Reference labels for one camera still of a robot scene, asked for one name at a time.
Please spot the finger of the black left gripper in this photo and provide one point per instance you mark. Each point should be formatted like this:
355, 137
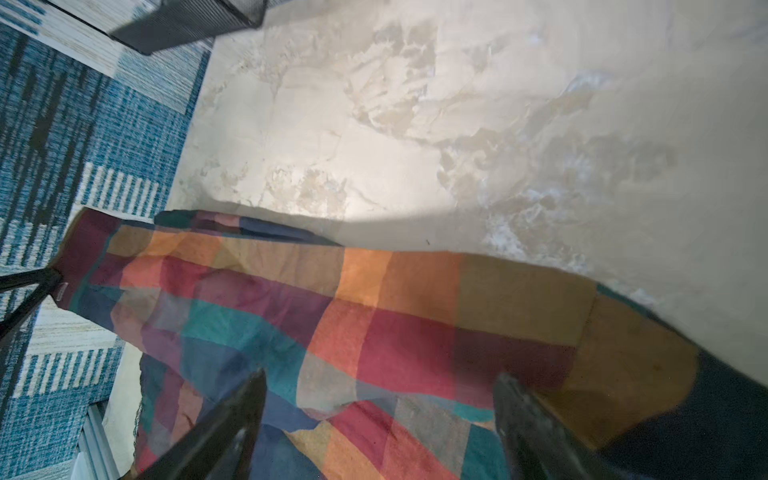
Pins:
45, 281

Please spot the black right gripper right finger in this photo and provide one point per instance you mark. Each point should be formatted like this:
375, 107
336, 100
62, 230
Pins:
536, 444

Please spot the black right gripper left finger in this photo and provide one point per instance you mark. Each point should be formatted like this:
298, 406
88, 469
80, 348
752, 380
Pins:
222, 444

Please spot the plaid long sleeve shirt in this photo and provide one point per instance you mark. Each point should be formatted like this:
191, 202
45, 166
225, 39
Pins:
380, 365

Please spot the black wire mesh shelf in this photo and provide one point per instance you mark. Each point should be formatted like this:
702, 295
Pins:
182, 22

